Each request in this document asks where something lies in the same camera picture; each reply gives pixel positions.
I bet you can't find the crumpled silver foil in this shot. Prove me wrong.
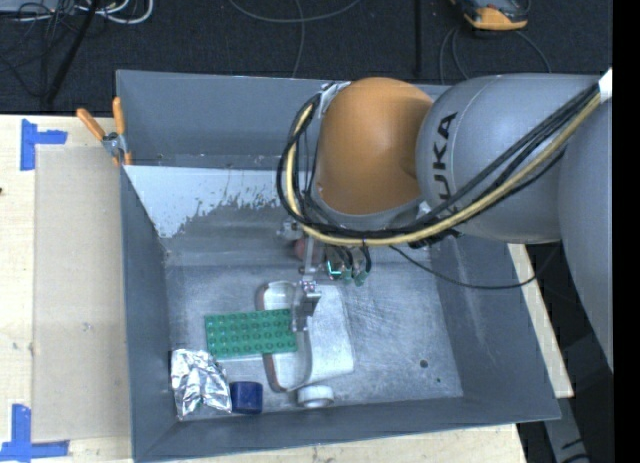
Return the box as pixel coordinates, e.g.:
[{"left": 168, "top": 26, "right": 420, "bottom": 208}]
[{"left": 170, "top": 348, "right": 234, "bottom": 421}]

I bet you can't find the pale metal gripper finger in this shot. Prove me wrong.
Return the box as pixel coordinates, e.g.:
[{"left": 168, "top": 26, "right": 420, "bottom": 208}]
[
  {"left": 291, "top": 279, "right": 314, "bottom": 334},
  {"left": 305, "top": 291, "right": 323, "bottom": 326}
]

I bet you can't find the dark green flat block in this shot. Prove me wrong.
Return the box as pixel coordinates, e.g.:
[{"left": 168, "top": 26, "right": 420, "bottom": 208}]
[{"left": 203, "top": 308, "right": 300, "bottom": 364}]

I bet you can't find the grey metal bin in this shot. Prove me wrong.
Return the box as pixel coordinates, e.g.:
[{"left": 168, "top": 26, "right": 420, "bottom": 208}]
[{"left": 114, "top": 69, "right": 564, "bottom": 462}]

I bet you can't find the brown cardboard board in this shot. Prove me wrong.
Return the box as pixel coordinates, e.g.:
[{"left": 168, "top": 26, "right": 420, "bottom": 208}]
[{"left": 30, "top": 144, "right": 134, "bottom": 445}]

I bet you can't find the small blue cup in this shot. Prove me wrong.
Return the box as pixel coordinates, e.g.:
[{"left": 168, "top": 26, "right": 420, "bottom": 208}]
[{"left": 229, "top": 380, "right": 265, "bottom": 415}]

